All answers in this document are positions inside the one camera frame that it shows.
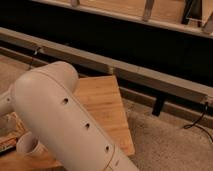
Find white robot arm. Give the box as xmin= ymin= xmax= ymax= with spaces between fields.
xmin=0 ymin=61 xmax=139 ymax=171

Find white cup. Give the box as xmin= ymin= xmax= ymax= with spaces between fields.
xmin=16 ymin=132 xmax=44 ymax=157

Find black orange marker box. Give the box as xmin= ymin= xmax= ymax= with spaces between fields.
xmin=0 ymin=138 xmax=18 ymax=155

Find black cable left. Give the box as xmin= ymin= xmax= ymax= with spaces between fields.
xmin=28 ymin=46 xmax=44 ymax=70

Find black cable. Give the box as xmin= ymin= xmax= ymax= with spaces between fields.
xmin=182 ymin=101 xmax=213 ymax=143
xmin=28 ymin=46 xmax=44 ymax=70

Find grey metal rail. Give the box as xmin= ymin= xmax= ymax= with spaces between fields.
xmin=0 ymin=27 xmax=213 ymax=107

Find black cable right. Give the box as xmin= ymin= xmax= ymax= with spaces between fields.
xmin=182 ymin=101 xmax=213 ymax=143

